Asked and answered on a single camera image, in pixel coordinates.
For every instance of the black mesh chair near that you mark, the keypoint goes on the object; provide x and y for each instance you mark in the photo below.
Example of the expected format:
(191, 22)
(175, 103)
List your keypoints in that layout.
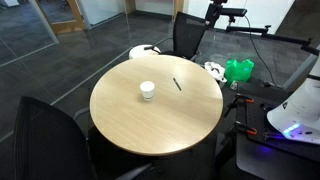
(48, 144)

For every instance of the orange black clamp lower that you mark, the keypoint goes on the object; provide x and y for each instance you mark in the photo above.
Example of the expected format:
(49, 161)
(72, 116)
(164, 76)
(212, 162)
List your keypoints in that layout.
(239, 127)

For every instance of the white paper cup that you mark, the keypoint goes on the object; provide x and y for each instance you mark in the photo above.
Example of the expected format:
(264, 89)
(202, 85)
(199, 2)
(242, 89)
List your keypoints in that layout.
(147, 90)

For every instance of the orange black clamp upper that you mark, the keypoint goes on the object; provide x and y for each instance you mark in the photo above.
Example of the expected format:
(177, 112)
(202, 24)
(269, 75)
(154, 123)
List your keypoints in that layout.
(233, 103)

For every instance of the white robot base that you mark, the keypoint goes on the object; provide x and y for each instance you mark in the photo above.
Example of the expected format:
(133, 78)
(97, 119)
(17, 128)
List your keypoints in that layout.
(298, 117)

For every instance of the black mesh chair far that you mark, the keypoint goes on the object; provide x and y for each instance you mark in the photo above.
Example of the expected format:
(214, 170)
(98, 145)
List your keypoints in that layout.
(188, 31)

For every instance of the green plastic bag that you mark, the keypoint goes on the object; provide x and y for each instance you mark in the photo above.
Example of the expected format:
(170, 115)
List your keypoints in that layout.
(238, 71)

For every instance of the black mounting plate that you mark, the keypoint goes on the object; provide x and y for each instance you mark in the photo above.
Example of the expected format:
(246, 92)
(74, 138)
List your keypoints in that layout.
(265, 100)

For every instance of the white round stool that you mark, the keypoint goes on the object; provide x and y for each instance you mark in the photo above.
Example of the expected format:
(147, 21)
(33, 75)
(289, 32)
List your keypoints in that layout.
(143, 50)

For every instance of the black pen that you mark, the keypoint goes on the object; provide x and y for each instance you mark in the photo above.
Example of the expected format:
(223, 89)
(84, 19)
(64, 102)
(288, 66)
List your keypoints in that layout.
(177, 84)

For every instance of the orange black clamp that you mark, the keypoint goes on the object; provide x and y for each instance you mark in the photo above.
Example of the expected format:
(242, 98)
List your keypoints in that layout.
(233, 103)
(239, 127)

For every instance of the round wooden table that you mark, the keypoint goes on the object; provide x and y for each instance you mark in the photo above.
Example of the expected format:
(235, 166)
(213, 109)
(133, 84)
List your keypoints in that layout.
(172, 121)

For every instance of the black mesh chair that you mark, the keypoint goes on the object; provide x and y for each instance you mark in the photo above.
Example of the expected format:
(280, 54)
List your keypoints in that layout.
(48, 144)
(188, 31)

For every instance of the white crumpled plastic bag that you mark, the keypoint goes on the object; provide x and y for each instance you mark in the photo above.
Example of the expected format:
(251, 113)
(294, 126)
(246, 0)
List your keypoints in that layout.
(215, 70)

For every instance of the black camera on stand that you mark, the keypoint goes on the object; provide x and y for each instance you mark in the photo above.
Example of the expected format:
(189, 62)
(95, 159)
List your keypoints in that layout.
(216, 9)

